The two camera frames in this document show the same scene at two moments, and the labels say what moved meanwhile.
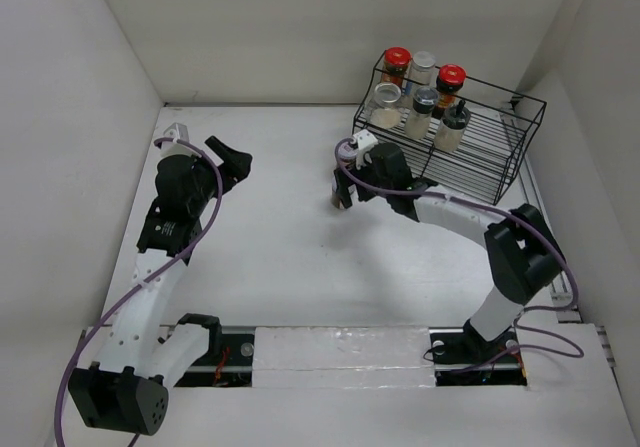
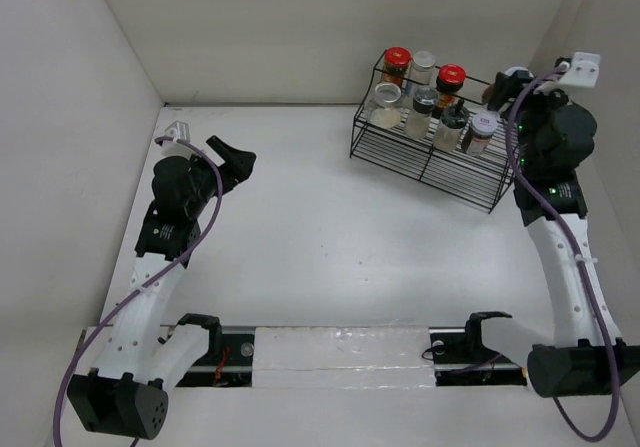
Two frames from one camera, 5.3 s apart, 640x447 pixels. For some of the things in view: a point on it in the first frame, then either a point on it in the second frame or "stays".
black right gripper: x=343 y=181 -> x=506 y=87
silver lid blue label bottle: x=423 y=69 stays
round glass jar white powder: x=386 y=107 stays
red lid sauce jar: x=449 y=83 stays
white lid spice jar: x=346 y=154 -> x=515 y=72
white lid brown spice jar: x=335 y=199 -> x=483 y=125
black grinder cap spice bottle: x=449 y=134 stays
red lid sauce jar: x=396 y=61 stays
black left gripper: x=234 y=166 stays
